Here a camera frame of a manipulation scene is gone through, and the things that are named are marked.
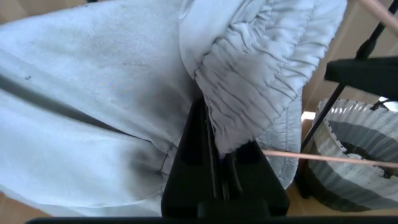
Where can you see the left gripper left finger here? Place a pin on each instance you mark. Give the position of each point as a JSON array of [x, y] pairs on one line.
[[192, 180]]

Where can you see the pale grey shorts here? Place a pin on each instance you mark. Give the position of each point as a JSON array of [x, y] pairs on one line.
[[93, 77]]

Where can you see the white laundry basket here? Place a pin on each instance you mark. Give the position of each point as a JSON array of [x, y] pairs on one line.
[[357, 186]]

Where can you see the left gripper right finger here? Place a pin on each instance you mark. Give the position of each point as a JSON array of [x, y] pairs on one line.
[[258, 186]]

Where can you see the pink clothes hanger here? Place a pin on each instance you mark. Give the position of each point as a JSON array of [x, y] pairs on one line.
[[326, 158]]

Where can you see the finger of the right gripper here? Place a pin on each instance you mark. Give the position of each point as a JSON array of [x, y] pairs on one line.
[[370, 76]]

